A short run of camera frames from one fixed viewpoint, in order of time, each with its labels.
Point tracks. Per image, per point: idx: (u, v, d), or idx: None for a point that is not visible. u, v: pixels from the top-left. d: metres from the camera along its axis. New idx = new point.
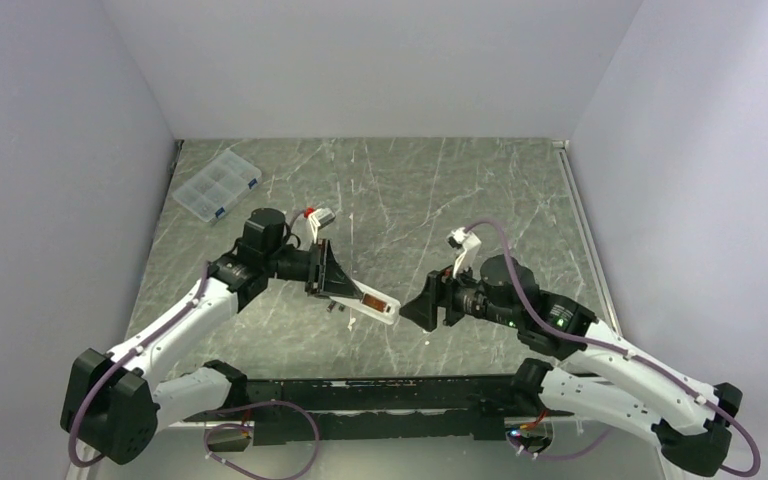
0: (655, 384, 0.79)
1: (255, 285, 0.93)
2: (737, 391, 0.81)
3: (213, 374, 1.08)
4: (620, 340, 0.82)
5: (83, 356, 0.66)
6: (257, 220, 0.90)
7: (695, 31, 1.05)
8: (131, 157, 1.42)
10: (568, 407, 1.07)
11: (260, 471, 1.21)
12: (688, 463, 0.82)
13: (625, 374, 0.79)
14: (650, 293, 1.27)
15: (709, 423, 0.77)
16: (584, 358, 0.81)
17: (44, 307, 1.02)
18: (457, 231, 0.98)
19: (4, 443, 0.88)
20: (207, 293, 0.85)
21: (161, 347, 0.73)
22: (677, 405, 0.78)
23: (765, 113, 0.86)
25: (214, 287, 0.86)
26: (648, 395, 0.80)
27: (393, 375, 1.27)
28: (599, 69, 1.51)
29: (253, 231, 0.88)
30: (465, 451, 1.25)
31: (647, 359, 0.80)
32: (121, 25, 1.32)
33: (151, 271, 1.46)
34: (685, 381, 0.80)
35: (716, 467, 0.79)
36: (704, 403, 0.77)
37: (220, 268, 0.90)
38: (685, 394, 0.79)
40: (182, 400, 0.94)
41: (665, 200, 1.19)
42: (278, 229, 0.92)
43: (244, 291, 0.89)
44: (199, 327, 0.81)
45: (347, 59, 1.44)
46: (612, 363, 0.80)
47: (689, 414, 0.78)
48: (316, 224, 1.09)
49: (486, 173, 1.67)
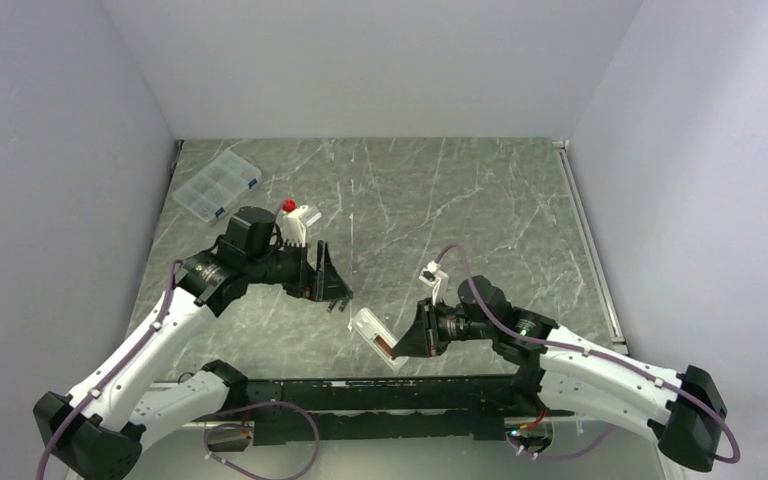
0: (615, 375, 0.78)
1: (232, 289, 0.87)
2: (709, 375, 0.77)
3: (210, 378, 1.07)
4: (580, 340, 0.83)
5: (45, 401, 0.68)
6: (244, 218, 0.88)
7: (696, 32, 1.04)
8: (132, 158, 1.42)
10: (558, 403, 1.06)
11: (260, 471, 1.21)
12: (686, 459, 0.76)
13: (586, 371, 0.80)
14: (649, 293, 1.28)
15: (671, 403, 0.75)
16: (548, 361, 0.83)
17: (44, 306, 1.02)
18: (431, 263, 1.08)
19: (4, 445, 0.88)
20: (172, 312, 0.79)
21: (121, 385, 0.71)
22: (637, 391, 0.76)
23: (764, 115, 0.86)
25: (179, 299, 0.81)
26: (611, 387, 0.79)
27: (393, 375, 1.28)
28: (599, 69, 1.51)
29: (240, 229, 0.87)
30: (465, 451, 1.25)
31: (603, 352, 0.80)
32: (122, 26, 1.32)
33: (151, 271, 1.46)
34: (646, 369, 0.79)
35: (707, 458, 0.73)
36: (663, 386, 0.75)
37: (191, 271, 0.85)
38: (645, 380, 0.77)
40: (176, 407, 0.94)
41: (664, 202, 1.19)
42: (265, 229, 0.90)
43: (219, 294, 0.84)
44: (169, 349, 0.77)
45: (347, 58, 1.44)
46: (571, 361, 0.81)
47: (650, 399, 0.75)
48: (302, 226, 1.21)
49: (486, 173, 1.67)
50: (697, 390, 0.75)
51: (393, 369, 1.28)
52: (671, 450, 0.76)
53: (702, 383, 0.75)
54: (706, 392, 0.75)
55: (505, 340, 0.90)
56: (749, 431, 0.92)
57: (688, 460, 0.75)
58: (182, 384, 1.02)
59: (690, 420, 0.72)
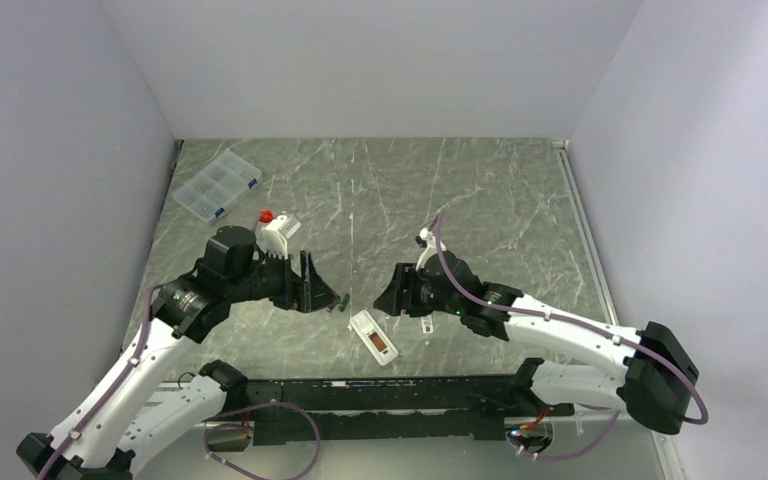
0: (577, 335, 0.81)
1: (214, 316, 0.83)
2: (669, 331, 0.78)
3: (206, 385, 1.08)
4: (544, 306, 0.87)
5: (29, 441, 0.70)
6: (222, 240, 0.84)
7: (696, 32, 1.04)
8: (132, 158, 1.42)
10: (563, 399, 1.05)
11: (259, 471, 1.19)
12: (651, 417, 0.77)
13: (546, 335, 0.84)
14: (649, 293, 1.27)
15: (629, 360, 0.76)
16: (511, 328, 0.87)
17: (44, 305, 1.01)
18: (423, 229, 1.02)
19: (5, 445, 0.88)
20: (149, 345, 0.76)
21: (99, 425, 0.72)
22: (595, 350, 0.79)
23: (767, 116, 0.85)
25: (157, 332, 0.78)
26: (575, 349, 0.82)
27: (393, 376, 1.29)
28: (599, 69, 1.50)
29: (217, 253, 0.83)
30: (465, 450, 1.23)
31: (563, 315, 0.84)
32: (121, 25, 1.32)
33: (151, 271, 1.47)
34: (607, 328, 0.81)
35: (668, 415, 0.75)
36: (620, 342, 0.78)
37: (168, 300, 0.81)
38: (604, 339, 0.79)
40: (171, 420, 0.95)
41: (665, 203, 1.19)
42: (245, 250, 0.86)
43: (197, 322, 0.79)
44: (150, 384, 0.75)
45: (347, 57, 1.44)
46: (533, 327, 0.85)
47: (609, 357, 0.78)
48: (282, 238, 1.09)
49: (486, 173, 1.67)
50: (658, 347, 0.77)
51: (380, 364, 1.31)
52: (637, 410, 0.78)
53: (663, 339, 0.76)
54: (668, 348, 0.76)
55: (473, 313, 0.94)
56: (748, 430, 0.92)
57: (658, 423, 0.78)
58: (176, 396, 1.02)
59: (650, 375, 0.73)
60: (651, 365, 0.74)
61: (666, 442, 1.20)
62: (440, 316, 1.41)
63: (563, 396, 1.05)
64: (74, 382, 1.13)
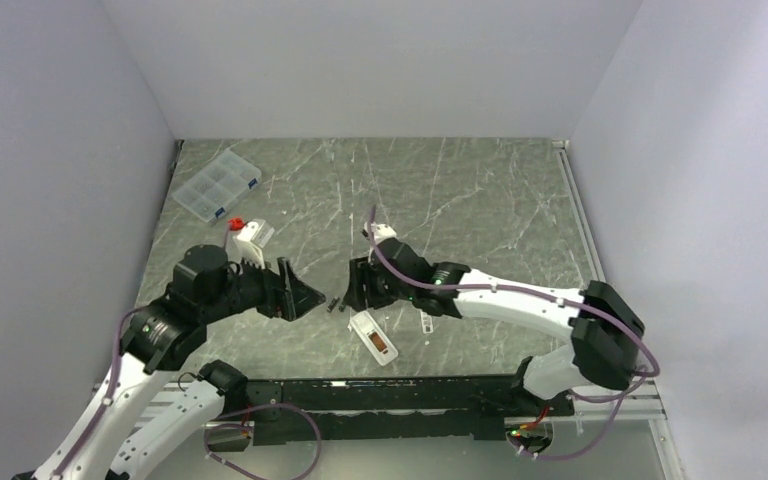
0: (523, 302, 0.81)
1: (189, 346, 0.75)
2: (611, 287, 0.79)
3: (202, 392, 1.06)
4: (491, 278, 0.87)
5: None
6: (191, 263, 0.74)
7: (696, 31, 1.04)
8: (132, 158, 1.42)
10: (555, 387, 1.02)
11: (259, 472, 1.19)
12: (605, 375, 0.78)
13: (495, 305, 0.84)
14: (649, 293, 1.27)
15: (573, 320, 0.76)
16: (461, 304, 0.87)
17: (44, 304, 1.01)
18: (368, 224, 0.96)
19: (4, 445, 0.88)
20: (122, 382, 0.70)
21: (80, 465, 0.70)
22: (541, 315, 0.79)
23: (766, 116, 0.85)
25: (129, 367, 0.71)
26: (523, 317, 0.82)
27: (393, 375, 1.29)
28: (599, 69, 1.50)
29: (185, 278, 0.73)
30: (465, 450, 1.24)
31: (510, 284, 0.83)
32: (121, 26, 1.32)
33: (151, 271, 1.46)
34: (551, 292, 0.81)
35: (619, 369, 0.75)
36: (564, 304, 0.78)
37: (137, 332, 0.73)
38: (549, 302, 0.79)
40: (166, 435, 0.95)
41: (665, 202, 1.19)
42: (219, 271, 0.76)
43: (170, 355, 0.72)
44: (128, 418, 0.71)
45: (346, 57, 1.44)
46: (481, 299, 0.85)
47: (555, 320, 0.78)
48: (258, 248, 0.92)
49: (486, 173, 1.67)
50: (602, 303, 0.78)
51: (380, 364, 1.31)
52: (589, 367, 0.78)
53: (604, 294, 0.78)
54: (609, 302, 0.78)
55: (423, 294, 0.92)
56: (749, 430, 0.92)
57: (609, 380, 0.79)
58: (172, 406, 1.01)
59: (594, 332, 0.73)
60: (596, 323, 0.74)
61: (666, 442, 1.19)
62: (440, 316, 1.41)
63: (556, 384, 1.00)
64: (74, 382, 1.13)
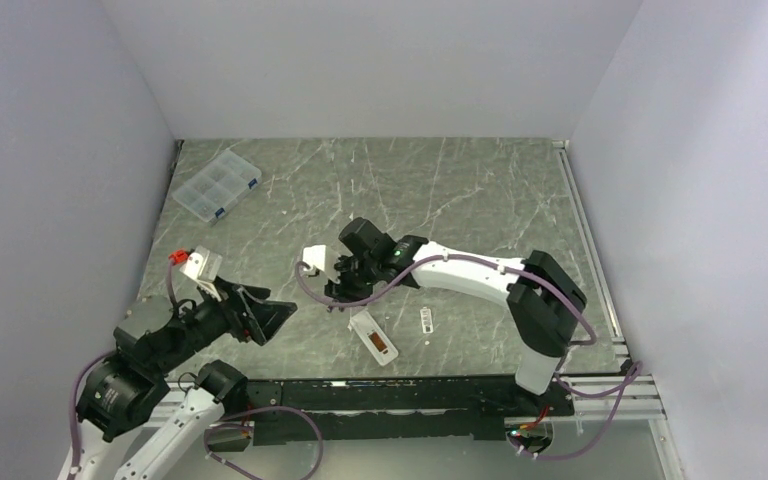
0: (469, 271, 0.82)
1: (148, 401, 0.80)
2: (553, 256, 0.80)
3: (196, 404, 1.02)
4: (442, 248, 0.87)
5: None
6: (132, 328, 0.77)
7: (695, 32, 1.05)
8: (132, 158, 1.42)
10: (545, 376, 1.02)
11: (259, 472, 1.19)
12: (541, 344, 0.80)
13: (445, 274, 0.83)
14: (649, 293, 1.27)
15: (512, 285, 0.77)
16: (416, 274, 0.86)
17: (44, 304, 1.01)
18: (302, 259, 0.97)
19: (5, 446, 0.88)
20: (86, 449, 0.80)
21: None
22: (485, 282, 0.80)
23: (763, 121, 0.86)
25: (92, 434, 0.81)
26: (473, 286, 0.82)
27: (393, 375, 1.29)
28: (599, 69, 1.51)
29: (128, 344, 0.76)
30: (465, 451, 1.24)
31: (460, 254, 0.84)
32: (120, 25, 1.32)
33: (151, 271, 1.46)
34: (498, 261, 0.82)
35: (555, 339, 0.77)
36: (506, 271, 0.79)
37: (93, 400, 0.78)
38: (493, 270, 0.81)
40: (164, 456, 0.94)
41: (665, 203, 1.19)
42: (164, 330, 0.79)
43: (127, 416, 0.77)
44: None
45: (346, 57, 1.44)
46: (433, 269, 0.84)
47: (496, 287, 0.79)
48: (208, 284, 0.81)
49: (486, 173, 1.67)
50: (540, 271, 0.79)
51: (380, 364, 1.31)
52: (528, 336, 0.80)
53: (544, 264, 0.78)
54: (548, 272, 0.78)
55: (381, 262, 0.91)
56: (748, 431, 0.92)
57: (547, 349, 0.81)
58: (167, 423, 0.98)
59: (528, 297, 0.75)
60: (531, 288, 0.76)
61: (665, 442, 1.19)
62: (440, 316, 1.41)
63: (544, 374, 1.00)
64: None
